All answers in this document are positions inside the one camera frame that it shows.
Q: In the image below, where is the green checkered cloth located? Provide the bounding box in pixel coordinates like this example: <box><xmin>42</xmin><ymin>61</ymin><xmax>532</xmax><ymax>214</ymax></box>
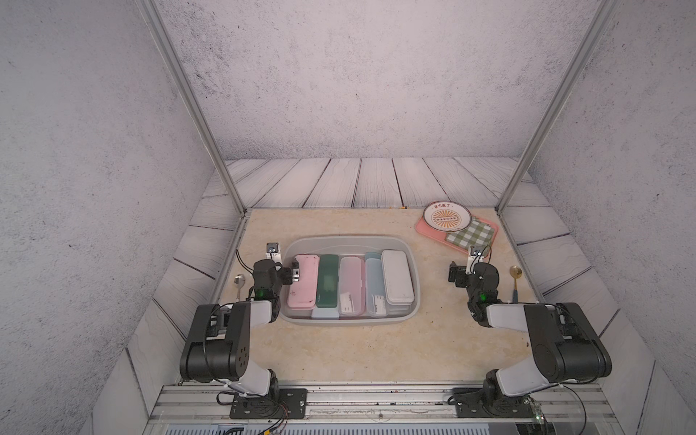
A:
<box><xmin>445</xmin><ymin>217</ymin><xmax>498</xmax><ymax>254</ymax></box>

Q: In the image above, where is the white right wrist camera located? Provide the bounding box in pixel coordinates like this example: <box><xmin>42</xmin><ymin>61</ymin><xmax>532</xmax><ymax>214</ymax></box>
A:
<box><xmin>466</xmin><ymin>245</ymin><xmax>490</xmax><ymax>275</ymax></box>

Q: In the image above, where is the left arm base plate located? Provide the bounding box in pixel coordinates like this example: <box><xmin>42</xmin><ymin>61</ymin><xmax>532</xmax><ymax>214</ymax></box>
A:
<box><xmin>229</xmin><ymin>388</ymin><xmax>308</xmax><ymax>420</ymax></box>

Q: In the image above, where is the aluminium frame post right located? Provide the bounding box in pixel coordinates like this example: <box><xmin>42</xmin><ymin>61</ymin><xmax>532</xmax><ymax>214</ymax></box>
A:
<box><xmin>495</xmin><ymin>0</ymin><xmax>620</xmax><ymax>217</ymax></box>

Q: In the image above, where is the pink serving tray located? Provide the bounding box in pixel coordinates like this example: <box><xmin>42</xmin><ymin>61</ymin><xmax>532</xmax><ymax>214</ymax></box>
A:
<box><xmin>415</xmin><ymin>208</ymin><xmax>500</xmax><ymax>257</ymax></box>

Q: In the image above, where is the pale pink pencil case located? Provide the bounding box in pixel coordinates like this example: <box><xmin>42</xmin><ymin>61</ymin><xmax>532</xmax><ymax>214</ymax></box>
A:
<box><xmin>287</xmin><ymin>254</ymin><xmax>320</xmax><ymax>310</ymax></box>

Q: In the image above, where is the aluminium frame post left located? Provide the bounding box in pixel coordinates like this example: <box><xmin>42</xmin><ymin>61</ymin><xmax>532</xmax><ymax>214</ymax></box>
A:
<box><xmin>138</xmin><ymin>0</ymin><xmax>247</xmax><ymax>216</ymax></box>

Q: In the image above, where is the gold spoon dark handle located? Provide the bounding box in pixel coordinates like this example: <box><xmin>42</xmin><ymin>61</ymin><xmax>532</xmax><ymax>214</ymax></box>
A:
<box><xmin>509</xmin><ymin>266</ymin><xmax>524</xmax><ymax>304</ymax></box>

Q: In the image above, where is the clear case with label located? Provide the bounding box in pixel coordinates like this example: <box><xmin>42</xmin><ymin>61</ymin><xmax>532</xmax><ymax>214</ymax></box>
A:
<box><xmin>365</xmin><ymin>257</ymin><xmax>387</xmax><ymax>318</ymax></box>

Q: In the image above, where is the aluminium frame post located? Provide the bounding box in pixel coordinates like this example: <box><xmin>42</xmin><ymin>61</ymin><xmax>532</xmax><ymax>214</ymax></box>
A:
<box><xmin>495</xmin><ymin>0</ymin><xmax>620</xmax><ymax>217</ymax></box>
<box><xmin>138</xmin><ymin>0</ymin><xmax>247</xmax><ymax>216</ymax></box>

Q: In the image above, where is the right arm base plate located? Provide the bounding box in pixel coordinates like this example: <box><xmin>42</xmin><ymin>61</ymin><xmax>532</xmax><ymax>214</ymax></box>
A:
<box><xmin>447</xmin><ymin>387</ymin><xmax>536</xmax><ymax>419</ymax></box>

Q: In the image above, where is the orange patterned plate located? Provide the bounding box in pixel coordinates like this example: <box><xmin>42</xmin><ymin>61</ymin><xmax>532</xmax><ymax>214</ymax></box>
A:
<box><xmin>423</xmin><ymin>201</ymin><xmax>472</xmax><ymax>233</ymax></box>

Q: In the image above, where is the aluminium front rail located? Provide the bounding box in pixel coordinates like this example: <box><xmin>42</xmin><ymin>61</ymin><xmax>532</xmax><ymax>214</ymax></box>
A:
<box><xmin>144</xmin><ymin>382</ymin><xmax>623</xmax><ymax>434</ymax></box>

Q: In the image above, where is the silver spoon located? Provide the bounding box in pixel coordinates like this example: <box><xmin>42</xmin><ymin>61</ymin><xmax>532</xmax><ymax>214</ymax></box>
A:
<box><xmin>234</xmin><ymin>274</ymin><xmax>246</xmax><ymax>301</ymax></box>

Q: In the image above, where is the grey pencil case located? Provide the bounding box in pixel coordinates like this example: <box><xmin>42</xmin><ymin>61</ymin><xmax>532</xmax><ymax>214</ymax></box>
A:
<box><xmin>382</xmin><ymin>250</ymin><xmax>415</xmax><ymax>306</ymax></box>

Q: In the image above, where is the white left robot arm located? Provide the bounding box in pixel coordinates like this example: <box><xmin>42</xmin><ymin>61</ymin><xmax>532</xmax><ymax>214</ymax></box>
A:
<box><xmin>179</xmin><ymin>259</ymin><xmax>300</xmax><ymax>399</ymax></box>

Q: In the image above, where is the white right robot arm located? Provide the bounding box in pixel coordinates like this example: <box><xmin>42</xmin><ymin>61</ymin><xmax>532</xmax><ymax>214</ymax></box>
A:
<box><xmin>448</xmin><ymin>263</ymin><xmax>613</xmax><ymax>401</ymax></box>

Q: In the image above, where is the dark green pencil case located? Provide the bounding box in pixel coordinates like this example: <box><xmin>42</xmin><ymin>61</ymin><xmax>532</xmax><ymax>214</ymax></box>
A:
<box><xmin>315</xmin><ymin>255</ymin><xmax>340</xmax><ymax>308</ymax></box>

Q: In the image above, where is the grey plastic storage box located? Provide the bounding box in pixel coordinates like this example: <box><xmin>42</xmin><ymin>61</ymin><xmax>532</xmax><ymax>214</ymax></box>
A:
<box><xmin>280</xmin><ymin>235</ymin><xmax>422</xmax><ymax>326</ymax></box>

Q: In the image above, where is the light blue pencil case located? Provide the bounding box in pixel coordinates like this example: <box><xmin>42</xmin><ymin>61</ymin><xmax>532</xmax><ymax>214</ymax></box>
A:
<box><xmin>311</xmin><ymin>307</ymin><xmax>340</xmax><ymax>320</ymax></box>

